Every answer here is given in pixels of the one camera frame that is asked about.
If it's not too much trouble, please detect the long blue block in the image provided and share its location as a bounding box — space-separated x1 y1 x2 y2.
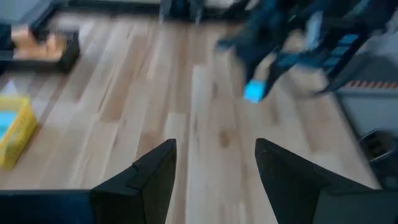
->
0 111 19 139

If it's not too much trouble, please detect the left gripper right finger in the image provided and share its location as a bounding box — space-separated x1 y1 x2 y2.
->
254 138 379 224

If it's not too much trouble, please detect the black plastic basket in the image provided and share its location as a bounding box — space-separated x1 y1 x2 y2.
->
0 17 81 75

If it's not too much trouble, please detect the yellow plastic basket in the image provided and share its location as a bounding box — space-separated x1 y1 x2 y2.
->
0 95 39 170

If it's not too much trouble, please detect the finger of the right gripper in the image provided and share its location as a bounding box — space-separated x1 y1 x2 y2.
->
245 58 259 83
262 55 292 97

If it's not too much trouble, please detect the orange rectangular block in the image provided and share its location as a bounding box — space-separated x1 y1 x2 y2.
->
11 27 44 60
42 32 68 60

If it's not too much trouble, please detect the black aluminium table frame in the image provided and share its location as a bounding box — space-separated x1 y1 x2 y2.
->
29 0 252 35

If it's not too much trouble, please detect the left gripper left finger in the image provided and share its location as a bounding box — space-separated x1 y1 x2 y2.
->
90 138 178 224

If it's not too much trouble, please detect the dark round stool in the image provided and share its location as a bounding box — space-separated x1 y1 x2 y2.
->
357 129 398 190

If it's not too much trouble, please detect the striped hazard tape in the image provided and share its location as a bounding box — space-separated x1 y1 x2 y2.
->
346 80 398 90

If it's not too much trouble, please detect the blue cube block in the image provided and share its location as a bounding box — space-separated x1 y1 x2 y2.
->
243 78 268 104

